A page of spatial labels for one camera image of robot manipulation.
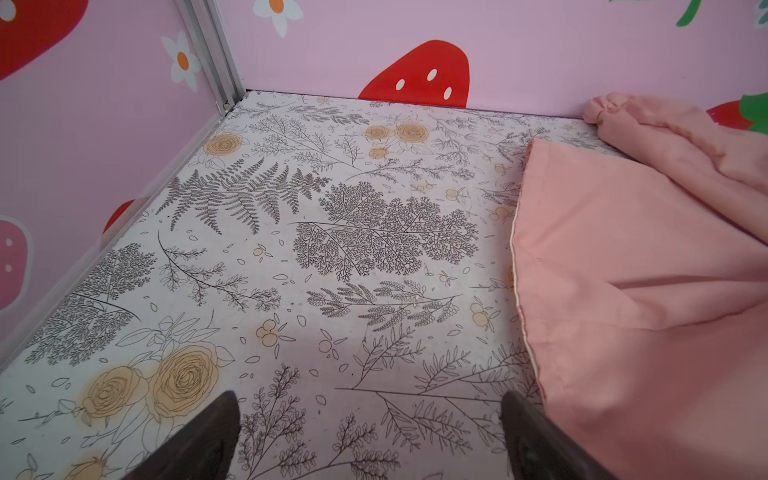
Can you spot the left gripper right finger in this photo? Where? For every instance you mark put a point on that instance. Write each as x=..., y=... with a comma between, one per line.
x=539, y=449

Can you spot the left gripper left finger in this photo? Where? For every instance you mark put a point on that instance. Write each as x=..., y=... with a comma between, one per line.
x=202, y=449

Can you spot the left aluminium corner post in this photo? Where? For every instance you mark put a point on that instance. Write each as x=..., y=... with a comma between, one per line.
x=203, y=22

